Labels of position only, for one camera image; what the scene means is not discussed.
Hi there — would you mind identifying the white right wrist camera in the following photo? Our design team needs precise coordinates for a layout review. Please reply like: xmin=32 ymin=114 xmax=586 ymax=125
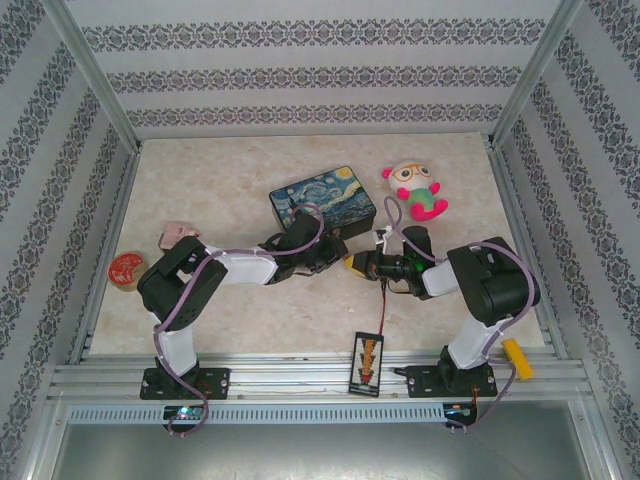
xmin=373 ymin=226 xmax=397 ymax=254

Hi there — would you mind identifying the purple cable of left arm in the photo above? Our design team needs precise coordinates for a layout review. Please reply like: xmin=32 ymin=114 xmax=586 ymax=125
xmin=153 ymin=202 xmax=329 ymax=441

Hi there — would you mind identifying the yellow rectangular block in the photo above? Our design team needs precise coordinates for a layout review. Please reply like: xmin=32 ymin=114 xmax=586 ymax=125
xmin=502 ymin=338 xmax=535 ymax=381

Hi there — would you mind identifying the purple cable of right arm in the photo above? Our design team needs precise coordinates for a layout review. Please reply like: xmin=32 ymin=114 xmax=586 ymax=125
xmin=382 ymin=194 xmax=541 ymax=436

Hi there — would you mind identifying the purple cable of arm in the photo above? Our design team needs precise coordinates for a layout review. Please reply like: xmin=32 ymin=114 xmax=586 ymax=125
xmin=382 ymin=194 xmax=541 ymax=436
xmin=153 ymin=202 xmax=329 ymax=441

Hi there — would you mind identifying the pink green plush toy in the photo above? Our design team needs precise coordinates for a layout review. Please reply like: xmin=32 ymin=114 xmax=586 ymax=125
xmin=381 ymin=159 xmax=450 ymax=224

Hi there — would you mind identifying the grey slotted cable duct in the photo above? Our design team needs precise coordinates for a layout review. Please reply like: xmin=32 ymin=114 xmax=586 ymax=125
xmin=66 ymin=402 xmax=447 ymax=426

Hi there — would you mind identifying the aluminium side rail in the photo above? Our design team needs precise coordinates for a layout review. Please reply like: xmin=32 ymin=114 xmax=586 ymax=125
xmin=67 ymin=142 xmax=144 ymax=366
xmin=488 ymin=142 xmax=570 ymax=361

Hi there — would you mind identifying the round tin with red lid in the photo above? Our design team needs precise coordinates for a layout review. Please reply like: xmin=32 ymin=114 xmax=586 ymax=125
xmin=107 ymin=251 xmax=150 ymax=291

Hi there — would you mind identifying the wide aluminium frame rail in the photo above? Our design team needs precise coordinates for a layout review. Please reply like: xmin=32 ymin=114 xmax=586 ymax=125
xmin=47 ymin=351 xmax=594 ymax=404

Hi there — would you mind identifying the aluminium frame post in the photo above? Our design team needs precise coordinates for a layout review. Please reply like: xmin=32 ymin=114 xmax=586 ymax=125
xmin=489 ymin=0 xmax=592 ymax=150
xmin=39 ymin=0 xmax=144 ymax=151

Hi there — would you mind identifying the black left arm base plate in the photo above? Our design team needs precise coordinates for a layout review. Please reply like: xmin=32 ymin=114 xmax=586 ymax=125
xmin=139 ymin=367 xmax=232 ymax=401

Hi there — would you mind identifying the starry night tin box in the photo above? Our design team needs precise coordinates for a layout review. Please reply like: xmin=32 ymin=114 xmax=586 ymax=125
xmin=268 ymin=166 xmax=377 ymax=239

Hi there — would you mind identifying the red black battery wire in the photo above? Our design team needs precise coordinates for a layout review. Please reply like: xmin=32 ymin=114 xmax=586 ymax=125
xmin=378 ymin=279 xmax=389 ymax=335

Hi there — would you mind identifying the pink pencil sharpener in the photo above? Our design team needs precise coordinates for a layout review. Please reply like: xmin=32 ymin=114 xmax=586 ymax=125
xmin=158 ymin=221 xmax=201 ymax=251

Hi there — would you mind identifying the black connector board with cable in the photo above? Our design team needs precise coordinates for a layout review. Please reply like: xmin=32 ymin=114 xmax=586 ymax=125
xmin=348 ymin=330 xmax=386 ymax=399

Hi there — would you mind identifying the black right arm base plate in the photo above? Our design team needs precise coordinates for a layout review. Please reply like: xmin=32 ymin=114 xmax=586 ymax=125
xmin=393 ymin=364 xmax=499 ymax=400

